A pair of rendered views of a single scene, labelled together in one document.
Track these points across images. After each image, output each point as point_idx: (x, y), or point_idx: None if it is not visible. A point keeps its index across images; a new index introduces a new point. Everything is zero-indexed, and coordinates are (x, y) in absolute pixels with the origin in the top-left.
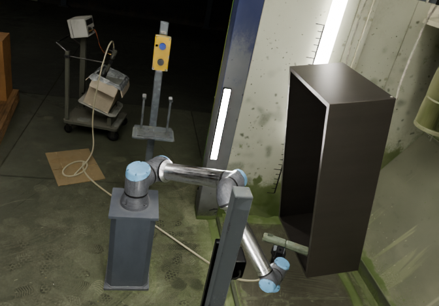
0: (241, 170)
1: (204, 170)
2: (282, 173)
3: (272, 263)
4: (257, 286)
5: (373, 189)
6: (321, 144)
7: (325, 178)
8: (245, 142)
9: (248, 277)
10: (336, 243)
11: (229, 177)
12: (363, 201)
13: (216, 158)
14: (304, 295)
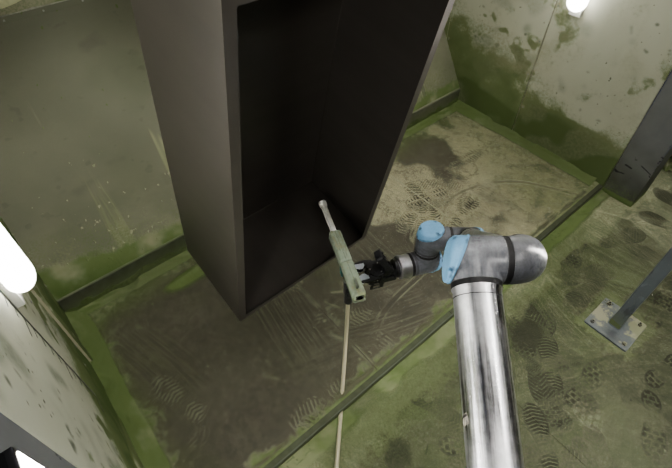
0: (459, 241)
1: (497, 339)
2: (241, 262)
3: (398, 270)
4: (331, 357)
5: (336, 57)
6: (176, 154)
7: (412, 84)
8: (77, 437)
9: (324, 377)
10: (350, 169)
11: (511, 246)
12: (342, 85)
13: None
14: (299, 293)
